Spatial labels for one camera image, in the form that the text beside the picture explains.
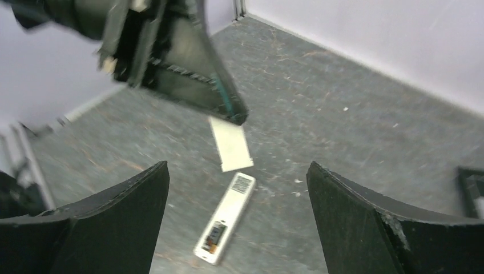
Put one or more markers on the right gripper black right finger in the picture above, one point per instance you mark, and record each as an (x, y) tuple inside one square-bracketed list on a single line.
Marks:
[(363, 231)]

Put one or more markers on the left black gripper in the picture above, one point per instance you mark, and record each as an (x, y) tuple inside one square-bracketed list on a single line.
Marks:
[(184, 69)]

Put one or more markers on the white small remote battery cover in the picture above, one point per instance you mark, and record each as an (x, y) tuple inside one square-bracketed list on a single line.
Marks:
[(231, 145)]

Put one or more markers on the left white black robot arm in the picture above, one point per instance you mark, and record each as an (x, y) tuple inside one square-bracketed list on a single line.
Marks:
[(87, 18)]

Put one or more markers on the small white remote with buttons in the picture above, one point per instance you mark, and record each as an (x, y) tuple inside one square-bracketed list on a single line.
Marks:
[(219, 229)]

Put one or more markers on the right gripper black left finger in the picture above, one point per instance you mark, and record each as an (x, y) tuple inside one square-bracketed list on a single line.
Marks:
[(113, 231)]

